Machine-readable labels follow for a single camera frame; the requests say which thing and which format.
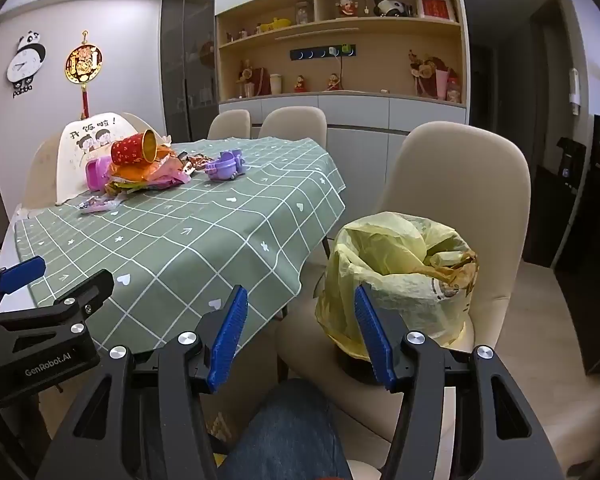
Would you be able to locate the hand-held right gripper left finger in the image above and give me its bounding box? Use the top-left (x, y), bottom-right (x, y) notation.
top-left (35, 284), bottom-right (251, 480)

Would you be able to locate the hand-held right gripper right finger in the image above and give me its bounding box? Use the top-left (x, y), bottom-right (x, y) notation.
top-left (354, 282), bottom-right (566, 480)

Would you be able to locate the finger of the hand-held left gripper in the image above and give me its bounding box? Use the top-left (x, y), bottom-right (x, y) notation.
top-left (0, 270), bottom-right (115, 341)
top-left (0, 256), bottom-right (47, 313)

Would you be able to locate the trash bin with yellow bag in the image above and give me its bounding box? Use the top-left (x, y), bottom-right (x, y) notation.
top-left (314, 212), bottom-right (479, 386)

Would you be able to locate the small purple snack wrapper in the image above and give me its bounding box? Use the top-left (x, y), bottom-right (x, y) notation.
top-left (77, 198), bottom-right (119, 215)

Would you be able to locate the pile of snack wrappers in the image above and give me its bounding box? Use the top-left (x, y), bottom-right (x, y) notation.
top-left (105, 135), bottom-right (208, 196)

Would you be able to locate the red paper cup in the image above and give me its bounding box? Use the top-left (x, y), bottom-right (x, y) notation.
top-left (111, 129), bottom-right (159, 166)

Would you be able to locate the green checked tablecloth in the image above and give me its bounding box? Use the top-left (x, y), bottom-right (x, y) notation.
top-left (12, 137), bottom-right (346, 353)

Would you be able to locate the person's jeans leg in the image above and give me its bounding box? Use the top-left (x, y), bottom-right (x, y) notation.
top-left (217, 379), bottom-right (353, 480)

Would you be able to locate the purple square toy case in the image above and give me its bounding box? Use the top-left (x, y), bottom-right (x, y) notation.
top-left (85, 156), bottom-right (113, 192)

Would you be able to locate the white printed food cover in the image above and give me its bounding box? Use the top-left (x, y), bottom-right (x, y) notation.
top-left (55, 111), bottom-right (153, 206)

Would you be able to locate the purple plastic toy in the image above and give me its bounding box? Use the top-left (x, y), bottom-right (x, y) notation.
top-left (205, 150), bottom-right (246, 181)

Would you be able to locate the large beige dining chair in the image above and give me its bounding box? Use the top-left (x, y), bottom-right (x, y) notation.
top-left (275, 121), bottom-right (532, 480)

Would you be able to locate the red gold hanging ornament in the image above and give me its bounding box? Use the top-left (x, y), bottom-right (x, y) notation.
top-left (64, 30), bottom-right (104, 118)

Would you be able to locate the black cabinet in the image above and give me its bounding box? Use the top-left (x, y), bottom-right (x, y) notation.
top-left (522, 160), bottom-right (600, 376)

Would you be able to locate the dark glass cabinet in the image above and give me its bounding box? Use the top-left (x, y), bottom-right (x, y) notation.
top-left (160, 0), bottom-right (218, 143)

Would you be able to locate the dark red bag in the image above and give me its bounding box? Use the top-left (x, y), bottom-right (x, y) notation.
top-left (251, 66), bottom-right (272, 97)

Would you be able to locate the black countertop appliance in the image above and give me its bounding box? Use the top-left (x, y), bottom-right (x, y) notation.
top-left (557, 136), bottom-right (588, 196)

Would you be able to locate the yellow flower decoration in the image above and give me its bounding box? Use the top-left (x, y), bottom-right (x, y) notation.
top-left (236, 58), bottom-right (256, 98)

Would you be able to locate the dried flower bouquet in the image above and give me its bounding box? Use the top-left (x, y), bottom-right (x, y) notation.
top-left (407, 50), bottom-right (448, 98)

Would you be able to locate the black power track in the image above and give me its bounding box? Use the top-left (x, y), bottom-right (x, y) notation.
top-left (290, 45), bottom-right (357, 62)

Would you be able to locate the panda toy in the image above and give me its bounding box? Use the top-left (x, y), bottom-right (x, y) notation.
top-left (377, 0), bottom-right (415, 17)

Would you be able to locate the red framed picture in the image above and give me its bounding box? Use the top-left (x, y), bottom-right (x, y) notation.
top-left (415, 0), bottom-right (456, 22)

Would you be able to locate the panda wall clock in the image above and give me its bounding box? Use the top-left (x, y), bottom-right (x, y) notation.
top-left (6, 30), bottom-right (47, 100)

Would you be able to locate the white wooden wall cabinet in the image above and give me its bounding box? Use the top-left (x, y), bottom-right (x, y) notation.
top-left (214, 0), bottom-right (470, 161)

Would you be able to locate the white wall intercom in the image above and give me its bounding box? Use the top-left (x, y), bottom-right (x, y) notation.
top-left (568, 67), bottom-right (581, 116)

